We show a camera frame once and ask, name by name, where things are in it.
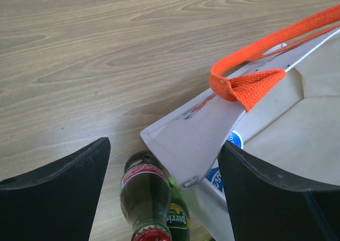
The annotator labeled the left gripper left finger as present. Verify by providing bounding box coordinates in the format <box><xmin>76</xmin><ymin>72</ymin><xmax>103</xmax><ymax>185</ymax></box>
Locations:
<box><xmin>1</xmin><ymin>137</ymin><xmax>111</xmax><ymax>240</ymax></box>

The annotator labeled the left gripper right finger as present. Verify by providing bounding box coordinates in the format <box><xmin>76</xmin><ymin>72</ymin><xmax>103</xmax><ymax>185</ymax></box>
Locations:
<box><xmin>218</xmin><ymin>141</ymin><xmax>339</xmax><ymax>240</ymax></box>

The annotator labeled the blue label water bottle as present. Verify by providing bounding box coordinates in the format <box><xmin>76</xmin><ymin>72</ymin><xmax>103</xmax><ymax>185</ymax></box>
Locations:
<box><xmin>206</xmin><ymin>167</ymin><xmax>224</xmax><ymax>193</ymax></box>

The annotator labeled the beige canvas tote bag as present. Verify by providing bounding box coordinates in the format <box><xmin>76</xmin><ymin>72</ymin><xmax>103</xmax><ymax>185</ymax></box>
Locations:
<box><xmin>140</xmin><ymin>5</ymin><xmax>339</xmax><ymax>240</ymax></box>

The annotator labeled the clear plastic water bottle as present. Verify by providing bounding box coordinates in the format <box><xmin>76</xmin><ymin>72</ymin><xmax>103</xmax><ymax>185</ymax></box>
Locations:
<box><xmin>227</xmin><ymin>130</ymin><xmax>244</xmax><ymax>149</ymax></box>

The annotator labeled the rear cola glass bottle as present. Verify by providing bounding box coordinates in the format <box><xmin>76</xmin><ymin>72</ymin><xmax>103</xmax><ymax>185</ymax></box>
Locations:
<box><xmin>120</xmin><ymin>151</ymin><xmax>172</xmax><ymax>240</ymax></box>

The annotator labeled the rear green glass bottle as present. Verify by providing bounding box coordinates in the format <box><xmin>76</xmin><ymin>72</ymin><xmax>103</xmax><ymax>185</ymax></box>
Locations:
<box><xmin>167</xmin><ymin>177</ymin><xmax>191</xmax><ymax>241</ymax></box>

